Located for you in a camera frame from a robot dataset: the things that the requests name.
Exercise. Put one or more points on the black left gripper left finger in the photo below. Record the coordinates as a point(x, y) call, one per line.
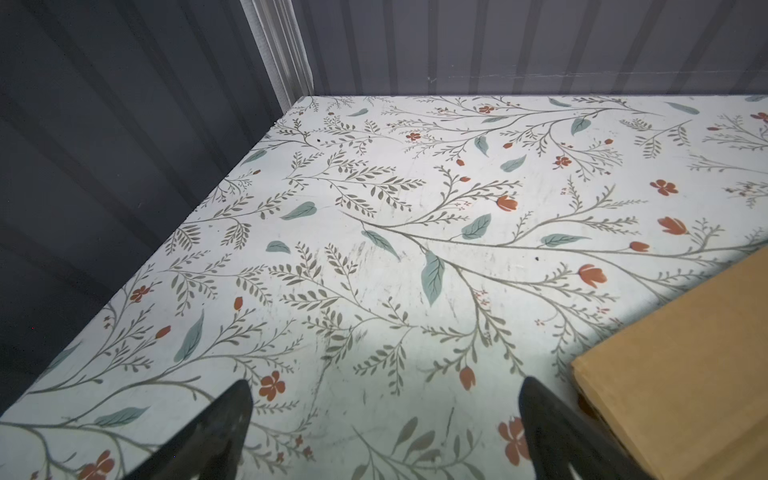
point(210, 446)

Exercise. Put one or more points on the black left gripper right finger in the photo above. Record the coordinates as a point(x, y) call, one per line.
point(562, 445)

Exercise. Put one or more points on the brown cardboard box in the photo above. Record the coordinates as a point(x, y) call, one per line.
point(684, 389)

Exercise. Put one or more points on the aluminium frame corner post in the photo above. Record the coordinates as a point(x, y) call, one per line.
point(275, 28)

